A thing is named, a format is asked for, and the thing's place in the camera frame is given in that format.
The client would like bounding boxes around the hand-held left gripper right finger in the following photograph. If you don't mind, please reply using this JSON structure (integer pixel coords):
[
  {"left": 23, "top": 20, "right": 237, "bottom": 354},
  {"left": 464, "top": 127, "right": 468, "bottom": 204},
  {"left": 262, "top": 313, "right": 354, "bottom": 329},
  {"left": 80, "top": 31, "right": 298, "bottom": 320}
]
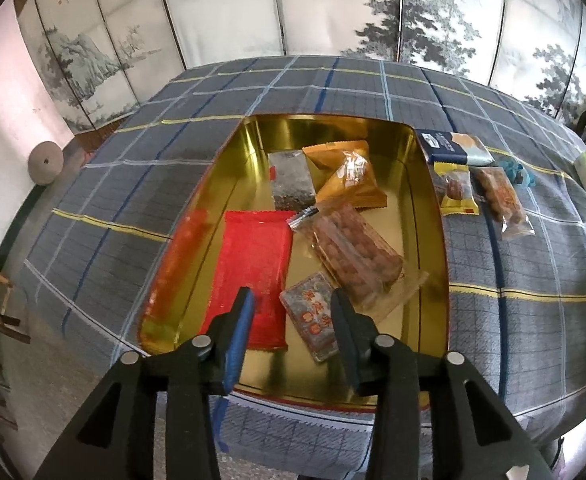
[{"left": 330, "top": 289, "right": 556, "bottom": 480}]

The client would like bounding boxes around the orange snack packet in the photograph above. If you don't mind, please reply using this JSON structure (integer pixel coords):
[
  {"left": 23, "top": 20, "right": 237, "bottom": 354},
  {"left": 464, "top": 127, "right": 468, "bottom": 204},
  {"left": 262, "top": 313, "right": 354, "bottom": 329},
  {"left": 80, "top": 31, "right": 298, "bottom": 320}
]
[{"left": 302, "top": 140, "right": 389, "bottom": 210}]

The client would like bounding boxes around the light blue candy packet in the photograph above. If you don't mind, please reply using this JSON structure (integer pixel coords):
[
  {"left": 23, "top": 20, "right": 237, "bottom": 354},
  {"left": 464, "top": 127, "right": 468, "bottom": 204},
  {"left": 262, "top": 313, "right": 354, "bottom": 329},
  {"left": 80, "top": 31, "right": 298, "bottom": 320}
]
[{"left": 502, "top": 160, "right": 536, "bottom": 189}]

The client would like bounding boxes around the gold metal tray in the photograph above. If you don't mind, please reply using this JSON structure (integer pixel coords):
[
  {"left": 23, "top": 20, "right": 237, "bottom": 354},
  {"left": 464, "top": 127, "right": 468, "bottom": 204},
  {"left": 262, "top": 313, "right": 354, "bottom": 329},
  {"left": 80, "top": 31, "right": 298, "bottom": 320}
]
[{"left": 138, "top": 114, "right": 450, "bottom": 413}]

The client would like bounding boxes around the round stone disc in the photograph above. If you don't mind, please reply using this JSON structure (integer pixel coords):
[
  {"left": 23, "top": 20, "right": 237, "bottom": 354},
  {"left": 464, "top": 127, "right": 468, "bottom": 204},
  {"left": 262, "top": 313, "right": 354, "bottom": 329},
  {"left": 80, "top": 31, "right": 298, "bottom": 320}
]
[{"left": 28, "top": 141, "right": 64, "bottom": 186}]

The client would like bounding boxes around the dark grey block snack packet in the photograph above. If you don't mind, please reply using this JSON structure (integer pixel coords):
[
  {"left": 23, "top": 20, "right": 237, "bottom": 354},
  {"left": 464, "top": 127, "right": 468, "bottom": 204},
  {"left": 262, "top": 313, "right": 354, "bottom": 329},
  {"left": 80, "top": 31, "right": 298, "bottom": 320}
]
[{"left": 268, "top": 150, "right": 319, "bottom": 212}]

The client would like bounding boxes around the clear peanut brittle packet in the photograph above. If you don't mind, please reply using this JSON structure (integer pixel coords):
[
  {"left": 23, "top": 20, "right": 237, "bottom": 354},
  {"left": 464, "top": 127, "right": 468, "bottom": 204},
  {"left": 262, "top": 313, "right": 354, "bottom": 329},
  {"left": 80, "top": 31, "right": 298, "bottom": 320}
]
[{"left": 287, "top": 199, "right": 430, "bottom": 322}]

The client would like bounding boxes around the clear red-print snack packet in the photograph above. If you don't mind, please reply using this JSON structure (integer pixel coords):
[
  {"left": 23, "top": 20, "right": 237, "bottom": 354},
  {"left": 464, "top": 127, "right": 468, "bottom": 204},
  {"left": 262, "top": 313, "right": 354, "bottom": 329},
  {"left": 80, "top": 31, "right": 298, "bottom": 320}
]
[{"left": 279, "top": 272, "right": 355, "bottom": 364}]

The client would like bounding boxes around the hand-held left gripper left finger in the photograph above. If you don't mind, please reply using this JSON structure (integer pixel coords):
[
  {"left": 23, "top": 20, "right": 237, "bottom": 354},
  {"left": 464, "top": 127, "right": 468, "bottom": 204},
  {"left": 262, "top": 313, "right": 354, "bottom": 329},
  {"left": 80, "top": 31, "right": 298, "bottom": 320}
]
[{"left": 33, "top": 286, "right": 256, "bottom": 480}]

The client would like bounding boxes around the small yellow snack packet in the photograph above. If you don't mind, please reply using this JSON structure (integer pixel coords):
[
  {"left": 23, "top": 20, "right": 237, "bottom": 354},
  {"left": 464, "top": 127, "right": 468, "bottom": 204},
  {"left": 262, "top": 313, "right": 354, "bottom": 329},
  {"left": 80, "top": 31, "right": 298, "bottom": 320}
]
[{"left": 433, "top": 162, "right": 480, "bottom": 217}]

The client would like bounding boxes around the ink painting folding screen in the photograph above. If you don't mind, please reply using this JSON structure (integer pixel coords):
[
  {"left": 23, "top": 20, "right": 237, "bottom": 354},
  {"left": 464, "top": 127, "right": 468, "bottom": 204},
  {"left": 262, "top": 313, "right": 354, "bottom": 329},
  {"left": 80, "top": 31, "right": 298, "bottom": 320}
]
[{"left": 16, "top": 0, "right": 586, "bottom": 132}]

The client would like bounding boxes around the clear fried snack packet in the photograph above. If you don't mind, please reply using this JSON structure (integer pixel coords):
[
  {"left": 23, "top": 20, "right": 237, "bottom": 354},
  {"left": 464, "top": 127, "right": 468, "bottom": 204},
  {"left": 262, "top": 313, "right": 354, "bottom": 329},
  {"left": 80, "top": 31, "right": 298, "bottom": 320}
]
[{"left": 469, "top": 166, "right": 536, "bottom": 239}]

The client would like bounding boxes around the red snack packet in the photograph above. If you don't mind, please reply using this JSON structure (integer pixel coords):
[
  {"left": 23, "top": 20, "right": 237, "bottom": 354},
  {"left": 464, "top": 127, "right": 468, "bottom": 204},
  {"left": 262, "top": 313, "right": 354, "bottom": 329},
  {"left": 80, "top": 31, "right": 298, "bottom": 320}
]
[{"left": 198, "top": 210, "right": 295, "bottom": 352}]

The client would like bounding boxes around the plaid tablecloth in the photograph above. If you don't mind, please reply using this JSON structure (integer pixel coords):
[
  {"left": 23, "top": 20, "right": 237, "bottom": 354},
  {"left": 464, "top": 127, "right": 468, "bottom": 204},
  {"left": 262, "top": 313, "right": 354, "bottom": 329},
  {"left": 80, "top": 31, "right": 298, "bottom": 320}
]
[{"left": 23, "top": 55, "right": 586, "bottom": 480}]

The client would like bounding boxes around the navy blue snack packet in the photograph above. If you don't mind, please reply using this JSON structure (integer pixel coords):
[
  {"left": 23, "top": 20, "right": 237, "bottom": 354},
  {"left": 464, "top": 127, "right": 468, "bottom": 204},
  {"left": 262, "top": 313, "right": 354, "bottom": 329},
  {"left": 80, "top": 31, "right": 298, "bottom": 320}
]
[{"left": 415, "top": 130, "right": 495, "bottom": 167}]

